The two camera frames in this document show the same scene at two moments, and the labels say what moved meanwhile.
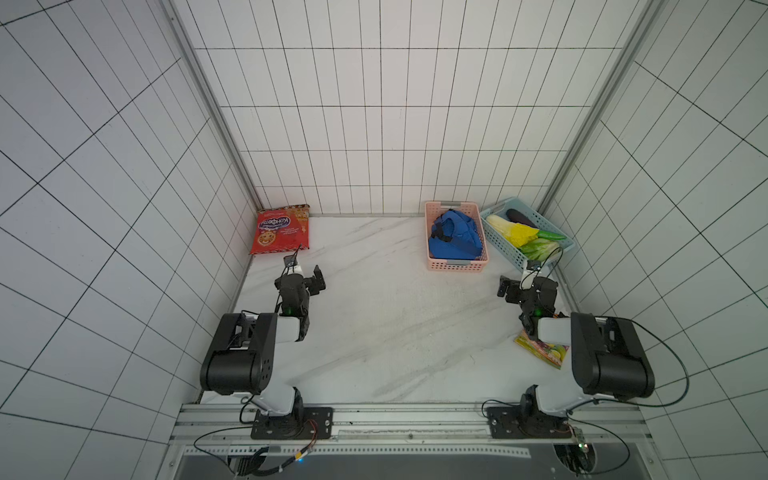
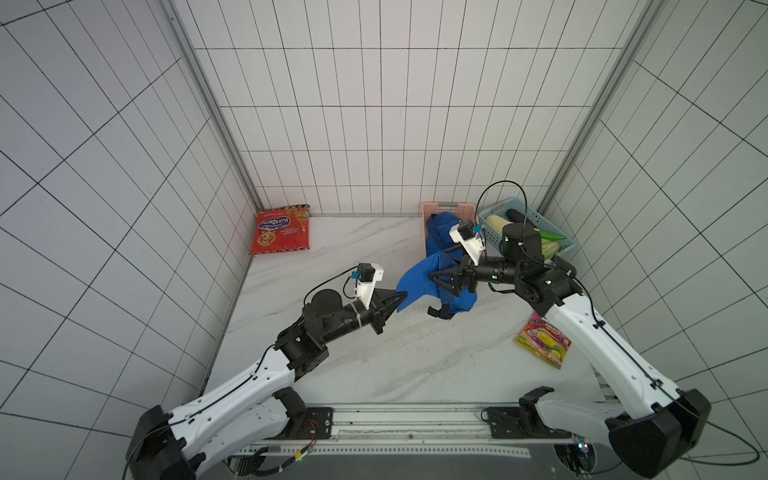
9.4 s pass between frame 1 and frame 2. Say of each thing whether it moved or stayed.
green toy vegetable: stayed
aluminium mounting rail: stayed
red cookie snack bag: stayed
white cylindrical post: moved
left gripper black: moved
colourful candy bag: stayed
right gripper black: moved
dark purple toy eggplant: stayed
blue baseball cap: moved
